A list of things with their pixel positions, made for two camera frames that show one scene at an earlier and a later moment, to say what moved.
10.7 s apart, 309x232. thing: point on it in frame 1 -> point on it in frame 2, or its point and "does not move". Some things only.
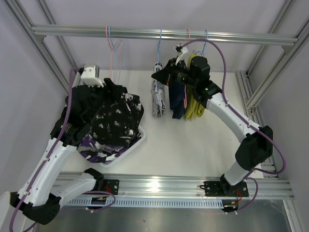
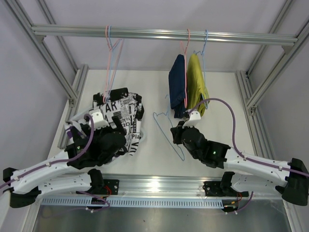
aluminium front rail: x=265 y=187 does not move
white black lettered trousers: x=158 y=92 -> x=127 y=106
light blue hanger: x=159 y=46 -> x=169 y=119
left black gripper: x=114 y=95 -> x=118 y=123
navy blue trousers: x=176 y=92 does not move
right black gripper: x=166 y=74 -> x=176 y=132
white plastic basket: x=142 y=137 -> x=105 y=128
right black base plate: x=219 y=188 does not move
